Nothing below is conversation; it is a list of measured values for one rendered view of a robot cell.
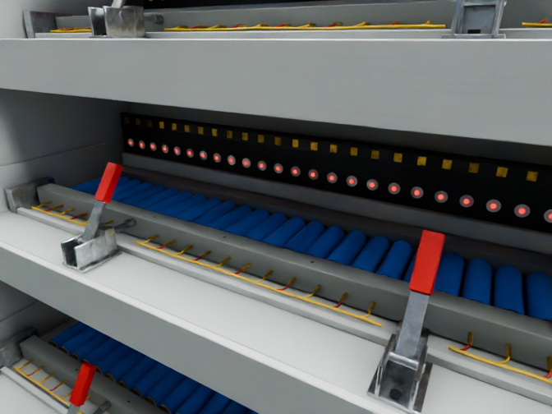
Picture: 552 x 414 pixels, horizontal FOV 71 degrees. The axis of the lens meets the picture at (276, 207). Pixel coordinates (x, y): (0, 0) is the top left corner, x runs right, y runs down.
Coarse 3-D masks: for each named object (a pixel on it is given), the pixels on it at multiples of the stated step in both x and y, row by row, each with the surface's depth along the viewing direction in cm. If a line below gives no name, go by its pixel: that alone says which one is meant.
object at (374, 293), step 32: (64, 192) 42; (160, 224) 35; (192, 224) 35; (224, 256) 32; (256, 256) 31; (288, 256) 30; (320, 288) 29; (352, 288) 27; (384, 288) 26; (448, 320) 24; (480, 320) 23; (512, 320) 23; (544, 320) 23; (512, 352) 23; (544, 352) 22
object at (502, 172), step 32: (128, 128) 51; (160, 128) 48; (192, 128) 45; (224, 128) 43; (192, 160) 47; (224, 160) 45; (256, 160) 42; (288, 160) 40; (320, 160) 39; (352, 160) 37; (384, 160) 35; (416, 160) 34; (448, 160) 32; (480, 160) 31; (352, 192) 38; (384, 192) 36; (448, 192) 34; (480, 192) 32; (512, 192) 31; (544, 192) 30; (512, 224) 32; (544, 224) 31
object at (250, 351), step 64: (0, 192) 43; (256, 192) 43; (320, 192) 39; (0, 256) 37; (128, 256) 34; (192, 256) 34; (384, 256) 35; (128, 320) 29; (192, 320) 26; (256, 320) 26; (384, 320) 27; (256, 384) 24; (320, 384) 22; (448, 384) 22
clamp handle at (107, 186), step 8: (112, 168) 33; (120, 168) 34; (104, 176) 34; (112, 176) 33; (104, 184) 33; (112, 184) 33; (96, 192) 33; (104, 192) 33; (112, 192) 33; (96, 200) 33; (104, 200) 33; (96, 208) 33; (104, 208) 33; (96, 216) 33; (88, 224) 33; (96, 224) 33; (88, 232) 33; (88, 240) 33
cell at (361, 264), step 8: (376, 240) 34; (384, 240) 34; (368, 248) 32; (376, 248) 32; (384, 248) 33; (360, 256) 31; (368, 256) 31; (376, 256) 31; (352, 264) 30; (360, 264) 30; (368, 264) 30; (376, 264) 31
